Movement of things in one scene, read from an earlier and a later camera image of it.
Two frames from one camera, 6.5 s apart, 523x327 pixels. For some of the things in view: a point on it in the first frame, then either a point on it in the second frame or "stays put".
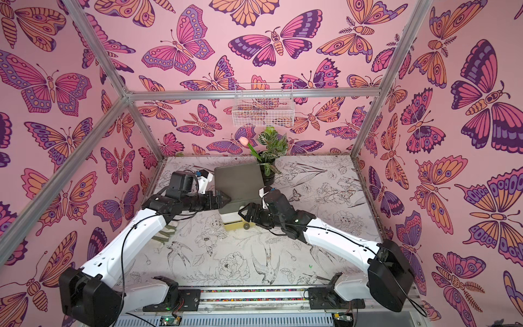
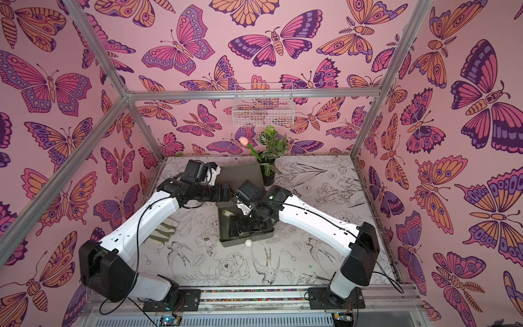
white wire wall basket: (265, 105) stays put
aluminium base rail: (268, 300) stays put
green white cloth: (163, 235) stays put
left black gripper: (217, 201) → (219, 197)
